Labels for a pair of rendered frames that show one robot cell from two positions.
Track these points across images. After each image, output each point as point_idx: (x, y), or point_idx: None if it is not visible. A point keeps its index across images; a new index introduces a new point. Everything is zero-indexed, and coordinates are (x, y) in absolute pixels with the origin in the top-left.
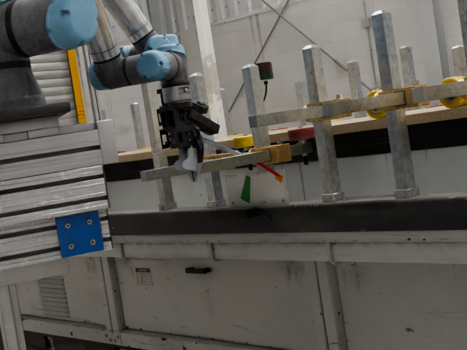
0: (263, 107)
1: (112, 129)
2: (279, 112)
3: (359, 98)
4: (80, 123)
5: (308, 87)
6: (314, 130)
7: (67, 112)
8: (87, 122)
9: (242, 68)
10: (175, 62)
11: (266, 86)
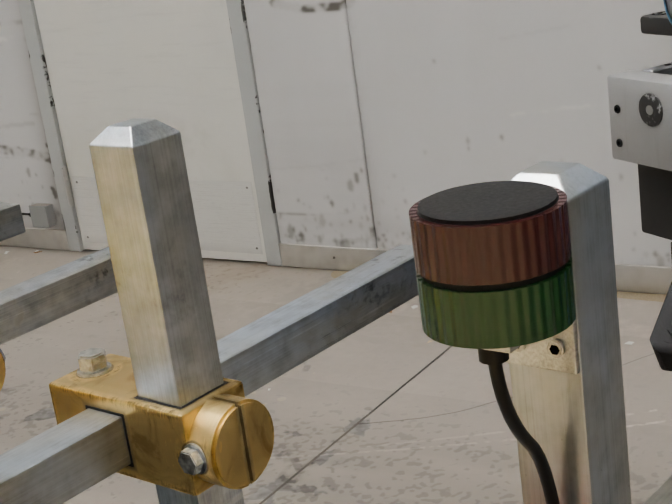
0: (523, 462)
1: (609, 95)
2: (334, 280)
3: (89, 254)
4: (663, 64)
5: (208, 308)
6: (241, 495)
7: (667, 35)
8: (652, 67)
9: (604, 176)
10: (671, 2)
11: (493, 370)
